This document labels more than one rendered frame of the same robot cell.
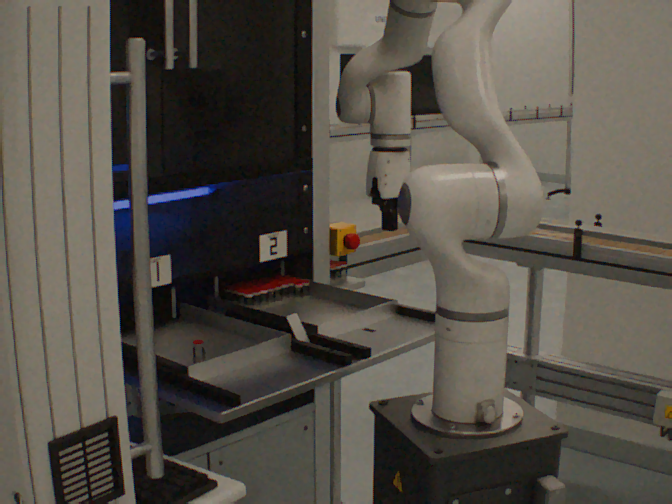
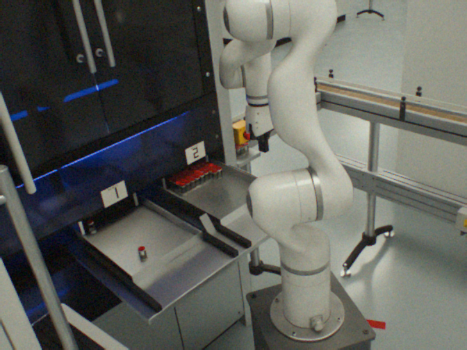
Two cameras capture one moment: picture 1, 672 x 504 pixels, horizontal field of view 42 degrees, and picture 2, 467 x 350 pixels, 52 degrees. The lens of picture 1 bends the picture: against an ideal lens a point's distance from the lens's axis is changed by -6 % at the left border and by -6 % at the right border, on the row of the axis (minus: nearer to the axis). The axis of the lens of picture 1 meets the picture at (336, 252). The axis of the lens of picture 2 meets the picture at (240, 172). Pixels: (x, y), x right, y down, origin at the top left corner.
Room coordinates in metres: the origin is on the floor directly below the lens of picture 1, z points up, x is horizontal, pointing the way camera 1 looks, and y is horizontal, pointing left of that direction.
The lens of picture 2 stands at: (0.53, -0.20, 1.81)
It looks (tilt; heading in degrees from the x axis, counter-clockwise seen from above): 30 degrees down; 7
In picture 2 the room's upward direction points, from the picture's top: 6 degrees counter-clockwise
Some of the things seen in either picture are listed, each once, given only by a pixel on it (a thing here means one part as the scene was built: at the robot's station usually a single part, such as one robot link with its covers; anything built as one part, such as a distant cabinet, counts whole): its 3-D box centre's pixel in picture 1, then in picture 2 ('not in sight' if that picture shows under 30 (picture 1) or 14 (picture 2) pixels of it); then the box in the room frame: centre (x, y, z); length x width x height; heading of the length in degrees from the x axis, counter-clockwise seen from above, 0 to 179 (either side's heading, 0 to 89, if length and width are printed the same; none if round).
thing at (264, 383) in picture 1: (270, 340); (193, 224); (1.81, 0.14, 0.87); 0.70 x 0.48 x 0.02; 138
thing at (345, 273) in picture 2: not in sight; (368, 244); (2.65, -0.60, 0.07); 0.50 x 0.08 x 0.14; 138
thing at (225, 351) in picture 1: (184, 339); (137, 235); (1.73, 0.30, 0.90); 0.34 x 0.26 x 0.04; 48
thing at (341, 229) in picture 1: (337, 238); (240, 131); (2.24, 0.00, 1.00); 0.08 x 0.07 x 0.07; 48
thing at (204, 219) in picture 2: (316, 335); (218, 230); (1.72, 0.04, 0.91); 0.14 x 0.03 x 0.06; 49
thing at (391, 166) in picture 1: (390, 170); (260, 114); (1.91, -0.11, 1.21); 0.10 x 0.08 x 0.11; 138
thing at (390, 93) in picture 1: (388, 101); (256, 70); (1.90, -0.11, 1.35); 0.09 x 0.08 x 0.13; 102
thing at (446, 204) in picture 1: (455, 239); (289, 219); (1.41, -0.19, 1.16); 0.19 x 0.12 x 0.24; 102
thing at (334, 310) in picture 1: (301, 305); (215, 189); (1.98, 0.08, 0.90); 0.34 x 0.26 x 0.04; 48
